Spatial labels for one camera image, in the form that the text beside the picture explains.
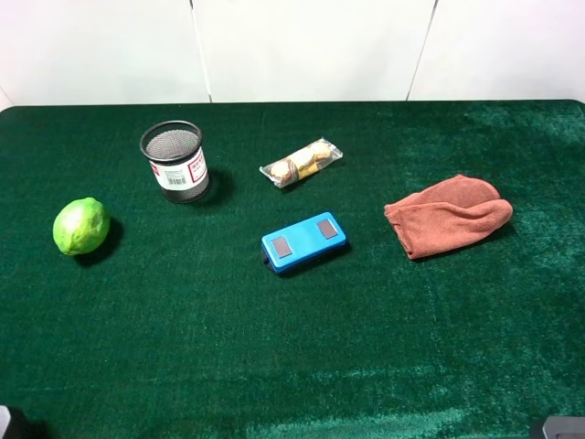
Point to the grey object bottom right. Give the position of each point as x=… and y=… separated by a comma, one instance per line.
x=558, y=427

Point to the green lime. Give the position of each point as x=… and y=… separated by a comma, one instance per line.
x=81, y=227

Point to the wrapped snack packet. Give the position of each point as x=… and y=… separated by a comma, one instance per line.
x=302, y=163

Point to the green velvet table cloth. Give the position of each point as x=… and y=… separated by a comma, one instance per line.
x=175, y=328

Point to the folded orange cloth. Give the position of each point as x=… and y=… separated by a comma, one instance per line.
x=447, y=216

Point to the blue whiteboard eraser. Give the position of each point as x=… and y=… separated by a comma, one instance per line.
x=304, y=241

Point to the black mesh pen cup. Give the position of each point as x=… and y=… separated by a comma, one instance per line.
x=175, y=154

